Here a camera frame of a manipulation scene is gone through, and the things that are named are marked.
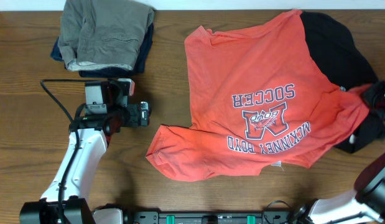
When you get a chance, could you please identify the folded navy garment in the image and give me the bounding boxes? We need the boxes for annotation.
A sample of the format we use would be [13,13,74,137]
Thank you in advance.
[50,9,154,78]

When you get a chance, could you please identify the orange soccer t-shirt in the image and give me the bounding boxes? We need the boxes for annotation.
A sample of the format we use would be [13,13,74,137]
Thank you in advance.
[146,9,369,182]

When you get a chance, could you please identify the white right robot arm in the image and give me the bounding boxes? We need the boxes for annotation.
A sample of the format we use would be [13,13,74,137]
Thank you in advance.
[288,80,385,223]

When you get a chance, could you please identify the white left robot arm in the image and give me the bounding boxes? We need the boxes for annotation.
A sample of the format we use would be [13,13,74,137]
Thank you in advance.
[19,101,151,223]

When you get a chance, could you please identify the folded grey trousers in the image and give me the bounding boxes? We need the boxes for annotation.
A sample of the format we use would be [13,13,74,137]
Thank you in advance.
[58,0,154,72]

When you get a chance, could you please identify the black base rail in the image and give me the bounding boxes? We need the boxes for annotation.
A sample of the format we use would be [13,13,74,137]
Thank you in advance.
[125,211,290,224]

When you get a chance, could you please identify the black garment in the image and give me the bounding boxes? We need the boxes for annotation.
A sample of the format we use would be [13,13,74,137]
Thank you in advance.
[300,11,385,154]

